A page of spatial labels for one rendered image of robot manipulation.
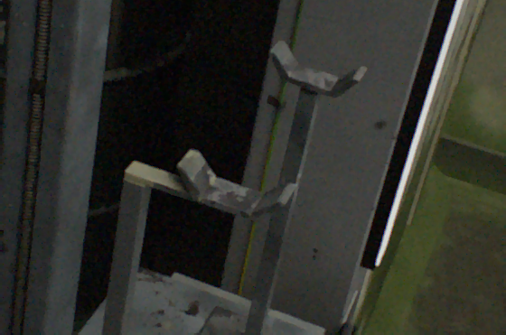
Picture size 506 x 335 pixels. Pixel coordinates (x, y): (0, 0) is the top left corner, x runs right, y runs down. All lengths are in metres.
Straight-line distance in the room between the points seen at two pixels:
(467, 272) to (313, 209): 1.18
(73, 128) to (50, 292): 0.17
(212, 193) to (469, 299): 1.78
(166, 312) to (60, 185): 0.26
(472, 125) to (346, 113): 1.48
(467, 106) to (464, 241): 0.36
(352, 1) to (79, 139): 0.49
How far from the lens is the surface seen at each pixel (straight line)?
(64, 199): 0.90
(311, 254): 1.46
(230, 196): 0.74
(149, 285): 1.13
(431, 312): 2.41
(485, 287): 2.54
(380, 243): 1.44
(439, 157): 2.83
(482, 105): 2.81
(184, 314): 1.11
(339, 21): 1.29
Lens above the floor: 1.52
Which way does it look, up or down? 32 degrees down
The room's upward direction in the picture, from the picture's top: 12 degrees clockwise
